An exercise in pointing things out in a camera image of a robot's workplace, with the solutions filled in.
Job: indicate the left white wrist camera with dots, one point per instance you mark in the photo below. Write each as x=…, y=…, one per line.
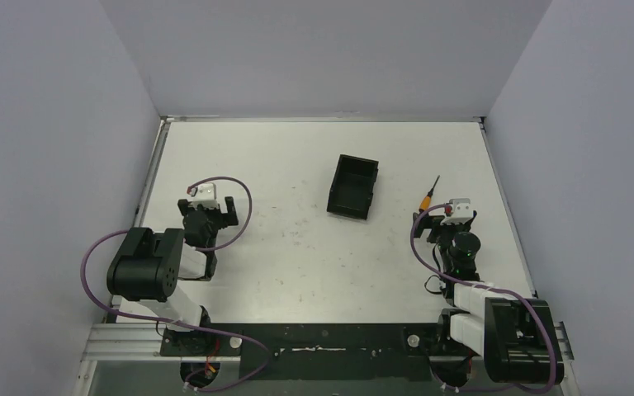
x=203, y=195

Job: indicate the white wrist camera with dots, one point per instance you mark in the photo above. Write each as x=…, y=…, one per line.
x=458, y=211
x=203, y=195

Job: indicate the orange handled screwdriver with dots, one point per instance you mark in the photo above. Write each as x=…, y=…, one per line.
x=426, y=201

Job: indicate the aluminium frame rail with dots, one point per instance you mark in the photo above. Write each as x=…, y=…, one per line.
x=139, y=342

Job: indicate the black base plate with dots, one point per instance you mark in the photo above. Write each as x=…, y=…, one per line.
x=321, y=351

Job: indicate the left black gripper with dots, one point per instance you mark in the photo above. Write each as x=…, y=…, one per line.
x=227, y=213

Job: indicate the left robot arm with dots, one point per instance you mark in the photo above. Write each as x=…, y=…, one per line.
x=148, y=267

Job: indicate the black plastic bin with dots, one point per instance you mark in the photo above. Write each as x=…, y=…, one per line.
x=351, y=191

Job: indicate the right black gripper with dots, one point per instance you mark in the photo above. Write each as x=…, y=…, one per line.
x=433, y=222

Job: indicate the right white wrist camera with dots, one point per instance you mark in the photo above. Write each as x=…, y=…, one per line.
x=458, y=211

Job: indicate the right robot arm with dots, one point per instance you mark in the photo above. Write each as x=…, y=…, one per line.
x=515, y=337

